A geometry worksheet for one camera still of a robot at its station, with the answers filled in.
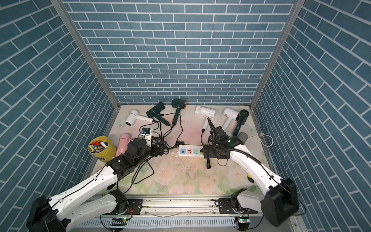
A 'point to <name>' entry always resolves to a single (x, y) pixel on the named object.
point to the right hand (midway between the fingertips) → (212, 153)
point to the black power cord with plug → (208, 164)
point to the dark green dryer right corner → (241, 119)
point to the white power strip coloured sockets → (190, 151)
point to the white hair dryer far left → (134, 114)
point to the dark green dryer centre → (178, 104)
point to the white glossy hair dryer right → (231, 115)
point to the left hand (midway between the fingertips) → (164, 142)
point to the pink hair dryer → (124, 138)
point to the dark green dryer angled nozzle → (154, 112)
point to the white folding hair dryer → (206, 112)
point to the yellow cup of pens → (101, 148)
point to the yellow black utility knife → (249, 178)
